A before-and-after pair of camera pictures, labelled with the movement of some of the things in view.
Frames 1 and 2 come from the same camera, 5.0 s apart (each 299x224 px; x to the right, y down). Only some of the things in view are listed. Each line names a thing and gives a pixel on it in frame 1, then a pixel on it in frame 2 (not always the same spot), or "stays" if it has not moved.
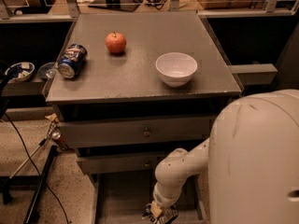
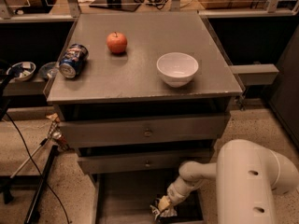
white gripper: x=162 y=199 to x=175 y=192
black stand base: x=38 y=181 stays
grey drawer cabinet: x=129 y=88 stays
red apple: x=116 y=42 stays
